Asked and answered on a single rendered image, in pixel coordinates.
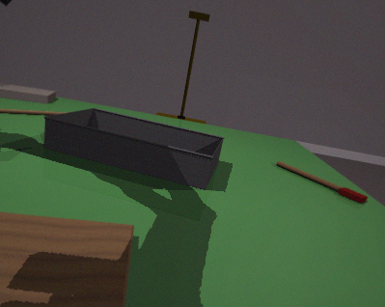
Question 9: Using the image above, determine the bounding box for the brown wooden board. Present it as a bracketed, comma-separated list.
[0, 211, 134, 307]

